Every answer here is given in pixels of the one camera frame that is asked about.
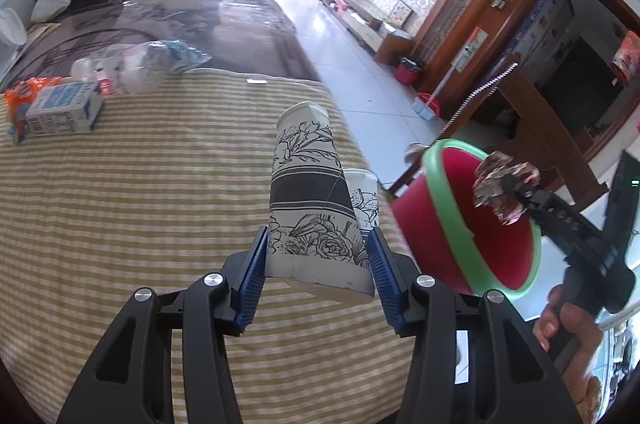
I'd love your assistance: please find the brown paper ball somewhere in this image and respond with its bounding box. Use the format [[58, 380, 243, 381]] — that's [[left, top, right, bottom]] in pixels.
[[473, 151, 540, 226]]

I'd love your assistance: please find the floral paper cup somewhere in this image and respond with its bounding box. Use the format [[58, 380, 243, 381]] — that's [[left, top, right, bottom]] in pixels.
[[265, 101, 374, 305], [344, 168, 380, 231]]

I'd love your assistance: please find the white blue milk carton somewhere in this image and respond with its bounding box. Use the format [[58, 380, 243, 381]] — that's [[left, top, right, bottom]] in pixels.
[[25, 82, 104, 136]]

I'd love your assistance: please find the crushed clear plastic bottle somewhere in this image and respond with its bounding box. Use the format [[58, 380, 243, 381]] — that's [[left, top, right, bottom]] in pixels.
[[70, 40, 212, 95]]

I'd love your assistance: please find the orange snack bag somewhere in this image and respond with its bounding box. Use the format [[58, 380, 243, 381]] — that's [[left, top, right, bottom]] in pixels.
[[3, 77, 63, 146]]

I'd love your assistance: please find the red green trash bin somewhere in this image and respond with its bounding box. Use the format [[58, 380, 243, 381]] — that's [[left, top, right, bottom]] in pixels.
[[392, 139, 541, 300]]

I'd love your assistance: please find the person right hand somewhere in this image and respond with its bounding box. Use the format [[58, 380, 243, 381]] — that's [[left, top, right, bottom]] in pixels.
[[533, 285, 603, 404]]

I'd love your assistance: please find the wooden dining chair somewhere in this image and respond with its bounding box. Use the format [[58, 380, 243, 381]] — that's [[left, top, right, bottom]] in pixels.
[[387, 53, 609, 213]]

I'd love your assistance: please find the yellow striped table mat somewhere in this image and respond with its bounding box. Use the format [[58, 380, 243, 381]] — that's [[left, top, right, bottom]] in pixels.
[[1, 70, 413, 423]]

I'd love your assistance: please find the red dustpan with broom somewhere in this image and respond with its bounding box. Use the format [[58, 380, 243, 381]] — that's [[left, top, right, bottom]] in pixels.
[[412, 66, 456, 122]]

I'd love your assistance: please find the small red waste basket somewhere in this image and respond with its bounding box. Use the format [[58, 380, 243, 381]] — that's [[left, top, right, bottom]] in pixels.
[[394, 57, 423, 86]]

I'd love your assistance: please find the low tv cabinet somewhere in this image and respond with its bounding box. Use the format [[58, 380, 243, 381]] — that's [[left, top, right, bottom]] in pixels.
[[320, 0, 413, 66]]

